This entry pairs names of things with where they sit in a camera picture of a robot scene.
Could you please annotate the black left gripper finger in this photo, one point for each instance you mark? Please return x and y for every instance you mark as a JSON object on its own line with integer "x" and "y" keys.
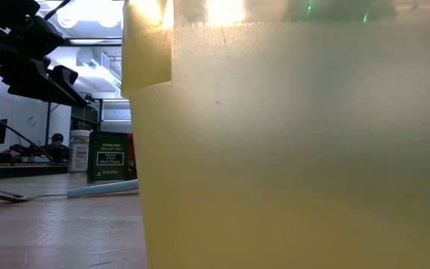
{"x": 47, "y": 87}
{"x": 65, "y": 74}

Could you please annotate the white-lid glass spice jar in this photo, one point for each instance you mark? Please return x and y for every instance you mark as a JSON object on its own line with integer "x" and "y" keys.
{"x": 80, "y": 153}

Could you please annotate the green black pepper tin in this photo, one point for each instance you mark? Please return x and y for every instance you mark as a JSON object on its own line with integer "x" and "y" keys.
{"x": 108, "y": 157}

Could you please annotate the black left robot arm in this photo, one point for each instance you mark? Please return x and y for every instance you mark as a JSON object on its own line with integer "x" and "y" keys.
{"x": 2, "y": 11}

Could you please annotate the black pole stand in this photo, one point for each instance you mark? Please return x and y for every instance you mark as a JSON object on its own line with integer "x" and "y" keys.
{"x": 48, "y": 123}

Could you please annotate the person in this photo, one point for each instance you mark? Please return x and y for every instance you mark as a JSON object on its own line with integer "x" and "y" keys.
{"x": 56, "y": 149}

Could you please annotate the yellow plastic bin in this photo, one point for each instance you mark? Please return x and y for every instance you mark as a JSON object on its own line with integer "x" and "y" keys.
{"x": 274, "y": 149}

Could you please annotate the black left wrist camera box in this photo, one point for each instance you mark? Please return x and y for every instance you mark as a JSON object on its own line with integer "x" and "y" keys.
{"x": 47, "y": 35}

